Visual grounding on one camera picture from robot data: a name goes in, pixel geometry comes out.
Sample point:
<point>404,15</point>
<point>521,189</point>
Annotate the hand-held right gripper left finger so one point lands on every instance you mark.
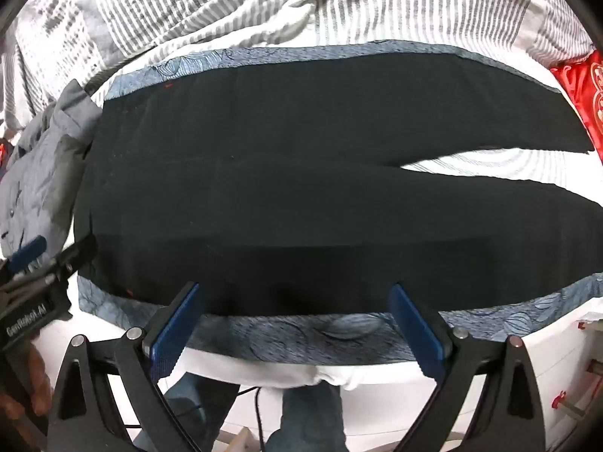
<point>173,334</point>

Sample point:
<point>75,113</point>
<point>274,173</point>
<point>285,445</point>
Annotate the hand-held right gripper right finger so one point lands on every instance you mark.
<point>419,334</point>

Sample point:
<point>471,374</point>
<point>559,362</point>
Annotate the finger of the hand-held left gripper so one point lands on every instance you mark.
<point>27,253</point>
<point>75,254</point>

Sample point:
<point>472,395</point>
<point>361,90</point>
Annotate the blue patterned cloth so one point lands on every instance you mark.
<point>306,339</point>

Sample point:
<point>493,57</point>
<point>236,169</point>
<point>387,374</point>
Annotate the black pants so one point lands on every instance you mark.
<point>282,174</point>

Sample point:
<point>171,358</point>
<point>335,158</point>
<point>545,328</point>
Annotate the person's left hand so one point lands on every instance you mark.
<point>33,381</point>

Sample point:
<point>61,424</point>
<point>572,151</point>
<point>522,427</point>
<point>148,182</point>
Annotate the grey garment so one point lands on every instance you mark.
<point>33,174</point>

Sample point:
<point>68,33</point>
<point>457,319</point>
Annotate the light wooden piece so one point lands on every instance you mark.
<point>235,440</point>

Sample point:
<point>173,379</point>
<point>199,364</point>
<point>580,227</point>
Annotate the person's blue jeans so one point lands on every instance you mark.
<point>311,414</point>

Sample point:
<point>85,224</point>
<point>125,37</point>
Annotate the grey striped white duvet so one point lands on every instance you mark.
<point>235,9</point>

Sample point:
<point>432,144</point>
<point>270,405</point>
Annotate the red embroidered cushion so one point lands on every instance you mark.
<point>584,89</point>

